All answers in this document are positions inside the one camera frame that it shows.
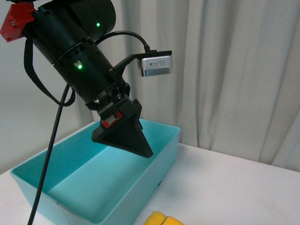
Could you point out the black gripper red rail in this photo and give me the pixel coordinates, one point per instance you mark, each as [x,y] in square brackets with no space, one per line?
[119,120]

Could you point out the grey pleated curtain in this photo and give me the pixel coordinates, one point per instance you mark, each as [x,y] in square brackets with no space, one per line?
[235,86]

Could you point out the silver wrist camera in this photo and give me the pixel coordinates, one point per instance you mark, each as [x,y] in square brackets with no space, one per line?
[159,65]

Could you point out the yellow beetle toy car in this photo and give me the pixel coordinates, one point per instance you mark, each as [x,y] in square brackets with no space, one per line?
[158,218]

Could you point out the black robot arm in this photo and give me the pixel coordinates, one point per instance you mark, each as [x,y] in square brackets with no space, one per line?
[65,32]

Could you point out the turquoise plastic storage bin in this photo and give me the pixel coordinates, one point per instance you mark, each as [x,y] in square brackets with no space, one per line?
[88,183]

